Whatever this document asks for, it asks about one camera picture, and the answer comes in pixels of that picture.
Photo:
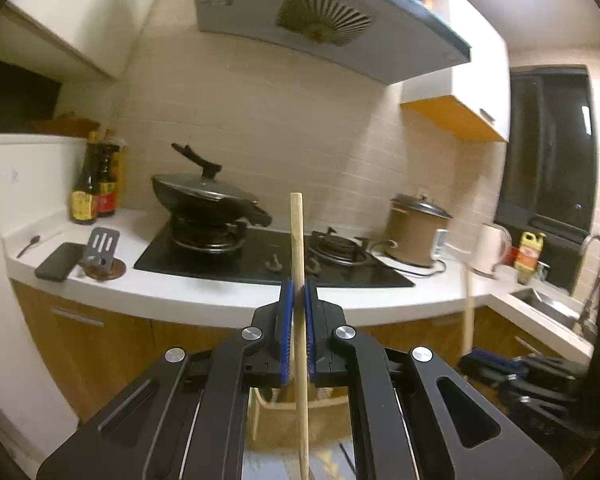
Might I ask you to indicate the black smartphone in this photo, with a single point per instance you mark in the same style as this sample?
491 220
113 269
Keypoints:
60 263

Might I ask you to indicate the small spoon on counter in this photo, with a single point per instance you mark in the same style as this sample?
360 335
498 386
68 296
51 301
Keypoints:
32 242

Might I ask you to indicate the metal slotted spatula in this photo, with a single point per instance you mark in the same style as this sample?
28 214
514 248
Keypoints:
100 247

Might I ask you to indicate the round brown coaster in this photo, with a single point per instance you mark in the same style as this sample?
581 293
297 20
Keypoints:
98 273

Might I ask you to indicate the red label sauce bottle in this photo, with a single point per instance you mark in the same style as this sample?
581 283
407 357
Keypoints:
111 151

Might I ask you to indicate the white orange wall cabinet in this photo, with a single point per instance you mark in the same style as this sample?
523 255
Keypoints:
470 100

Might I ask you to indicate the brown rice cooker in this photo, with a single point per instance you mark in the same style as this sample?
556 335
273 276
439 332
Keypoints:
415 230

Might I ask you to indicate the range hood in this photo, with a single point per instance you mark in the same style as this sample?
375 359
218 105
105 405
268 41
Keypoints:
387 40

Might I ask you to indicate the dark window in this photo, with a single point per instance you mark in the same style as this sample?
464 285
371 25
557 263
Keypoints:
550 172

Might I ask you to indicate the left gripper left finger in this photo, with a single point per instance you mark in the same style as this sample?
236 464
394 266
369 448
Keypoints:
184 417

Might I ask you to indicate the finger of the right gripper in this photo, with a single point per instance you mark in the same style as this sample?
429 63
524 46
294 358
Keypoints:
554 382

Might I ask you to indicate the tan plastic utensil basket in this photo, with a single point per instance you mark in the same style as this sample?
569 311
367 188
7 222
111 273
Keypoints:
272 423

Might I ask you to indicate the kitchen sink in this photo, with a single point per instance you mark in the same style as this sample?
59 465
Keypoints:
557 311

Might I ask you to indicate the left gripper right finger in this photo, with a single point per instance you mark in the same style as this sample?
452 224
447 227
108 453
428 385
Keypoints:
412 415

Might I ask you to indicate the black gas stove top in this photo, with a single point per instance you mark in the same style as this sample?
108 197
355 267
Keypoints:
263 257

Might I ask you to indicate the black wok with lid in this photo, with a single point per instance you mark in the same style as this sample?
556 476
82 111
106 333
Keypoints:
203 199

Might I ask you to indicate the white electric kettle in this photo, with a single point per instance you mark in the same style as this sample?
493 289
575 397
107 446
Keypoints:
491 248

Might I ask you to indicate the dark soy sauce bottle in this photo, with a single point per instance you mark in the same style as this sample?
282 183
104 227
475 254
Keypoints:
85 194

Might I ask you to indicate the white left wall cabinet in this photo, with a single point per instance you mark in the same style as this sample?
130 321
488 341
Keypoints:
63 60

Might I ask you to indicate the yellow oil bottle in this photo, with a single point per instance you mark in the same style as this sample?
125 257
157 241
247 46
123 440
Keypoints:
529 252

